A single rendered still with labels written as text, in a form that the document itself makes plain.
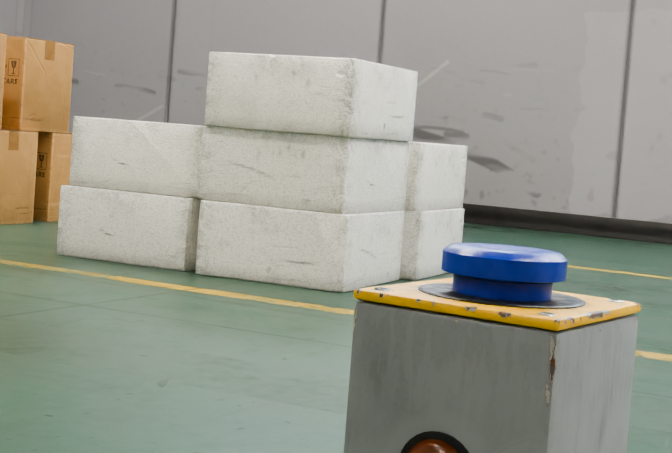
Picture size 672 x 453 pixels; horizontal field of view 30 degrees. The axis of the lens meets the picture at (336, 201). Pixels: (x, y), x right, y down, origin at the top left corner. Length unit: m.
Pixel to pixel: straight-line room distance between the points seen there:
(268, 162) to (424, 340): 2.60
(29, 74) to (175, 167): 1.16
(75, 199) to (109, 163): 0.13
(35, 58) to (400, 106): 1.49
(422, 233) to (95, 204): 0.85
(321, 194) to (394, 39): 3.22
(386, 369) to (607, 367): 0.07
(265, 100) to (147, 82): 3.80
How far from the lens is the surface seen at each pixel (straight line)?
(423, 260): 3.32
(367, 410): 0.40
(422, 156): 3.28
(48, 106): 4.26
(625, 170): 5.69
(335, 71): 2.90
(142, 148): 3.18
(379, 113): 3.02
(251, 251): 2.99
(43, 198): 4.31
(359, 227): 2.96
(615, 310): 0.41
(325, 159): 2.91
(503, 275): 0.39
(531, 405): 0.37
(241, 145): 3.02
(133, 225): 3.18
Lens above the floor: 0.36
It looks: 3 degrees down
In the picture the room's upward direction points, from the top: 4 degrees clockwise
